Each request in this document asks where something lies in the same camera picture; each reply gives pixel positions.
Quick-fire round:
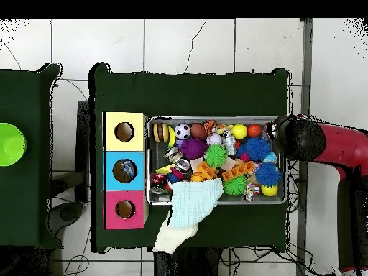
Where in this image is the light blue muslin cloth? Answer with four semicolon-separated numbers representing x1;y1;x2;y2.
168;178;224;229

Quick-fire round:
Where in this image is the crushed clear plastic bottle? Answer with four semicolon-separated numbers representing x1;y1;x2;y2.
118;159;137;178

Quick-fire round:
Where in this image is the cream muslin cloth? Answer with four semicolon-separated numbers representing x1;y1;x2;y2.
152;218;199;255

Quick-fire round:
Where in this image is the wooden box with three holes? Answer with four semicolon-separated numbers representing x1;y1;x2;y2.
101;111;150;230

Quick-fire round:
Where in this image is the purple spiky ball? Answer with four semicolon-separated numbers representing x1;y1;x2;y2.
179;137;210;161

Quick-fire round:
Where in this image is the small soccer ball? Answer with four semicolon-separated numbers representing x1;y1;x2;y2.
174;123;192;141

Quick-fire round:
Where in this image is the toy hamburger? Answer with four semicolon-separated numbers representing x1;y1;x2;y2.
152;122;170;144

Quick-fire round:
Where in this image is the green spiky ball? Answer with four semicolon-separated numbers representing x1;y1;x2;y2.
203;144;229;169

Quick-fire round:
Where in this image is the crushed red soda can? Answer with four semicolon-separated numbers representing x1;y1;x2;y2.
150;172;168;196

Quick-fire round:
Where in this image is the dark green table cloth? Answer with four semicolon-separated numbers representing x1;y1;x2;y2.
88;61;290;254

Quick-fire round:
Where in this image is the yellow ball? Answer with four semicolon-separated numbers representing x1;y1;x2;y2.
230;123;249;141

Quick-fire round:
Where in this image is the orange ball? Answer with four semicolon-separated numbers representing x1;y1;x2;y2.
247;123;262;138

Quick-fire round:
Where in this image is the blue furry puffer ball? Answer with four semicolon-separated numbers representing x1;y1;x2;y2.
254;161;283;187

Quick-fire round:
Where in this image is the black upright panel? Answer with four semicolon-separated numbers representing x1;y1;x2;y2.
75;100;91;203

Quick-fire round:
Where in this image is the dark grey stand base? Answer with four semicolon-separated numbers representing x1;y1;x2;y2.
47;201;86;235

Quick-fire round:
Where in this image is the green clothed side table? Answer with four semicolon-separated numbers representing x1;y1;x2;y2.
0;63;65;250

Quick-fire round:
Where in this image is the green plastic bowl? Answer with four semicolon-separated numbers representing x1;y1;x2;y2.
0;122;27;167

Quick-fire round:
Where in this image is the colourful knotted rope toy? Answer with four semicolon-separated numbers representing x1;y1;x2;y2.
243;183;262;203

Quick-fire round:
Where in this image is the shallow wire mesh bin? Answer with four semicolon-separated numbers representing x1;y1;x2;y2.
145;115;289;206

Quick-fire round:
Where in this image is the grey floor cable cover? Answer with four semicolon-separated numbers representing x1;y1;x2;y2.
295;18;314;276

